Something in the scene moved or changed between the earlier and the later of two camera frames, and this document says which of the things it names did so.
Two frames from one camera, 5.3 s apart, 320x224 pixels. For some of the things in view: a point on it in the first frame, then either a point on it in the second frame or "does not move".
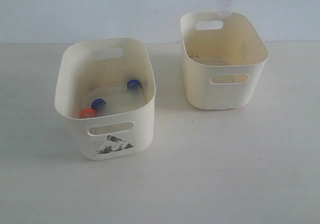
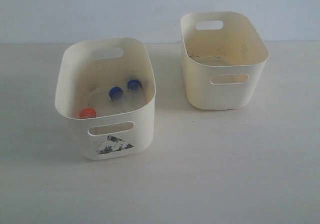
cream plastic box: (223, 59) does not move
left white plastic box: (106, 87) does not move
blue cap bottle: (100, 106) to (118, 101)
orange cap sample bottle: (87, 113) does not move
